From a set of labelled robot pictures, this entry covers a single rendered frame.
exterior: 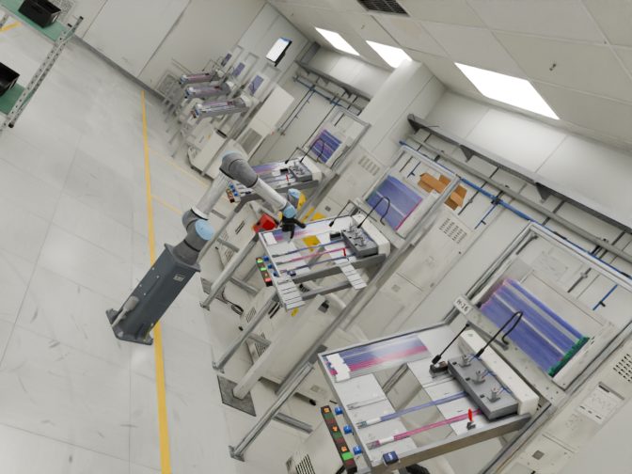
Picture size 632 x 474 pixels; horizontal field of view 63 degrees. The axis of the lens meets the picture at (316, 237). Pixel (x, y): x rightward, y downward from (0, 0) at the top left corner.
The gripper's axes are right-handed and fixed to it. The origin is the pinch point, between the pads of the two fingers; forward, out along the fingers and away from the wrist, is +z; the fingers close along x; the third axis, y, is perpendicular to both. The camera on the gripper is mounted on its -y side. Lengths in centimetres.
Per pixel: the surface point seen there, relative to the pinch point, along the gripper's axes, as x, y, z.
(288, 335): 48, 8, 39
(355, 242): 5.2, -44.5, -3.1
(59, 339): 58, 129, 28
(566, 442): 166, -88, 19
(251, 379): 48, 26, 71
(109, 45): -860, 144, -17
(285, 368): 21, -4, 86
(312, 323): 21, -18, 50
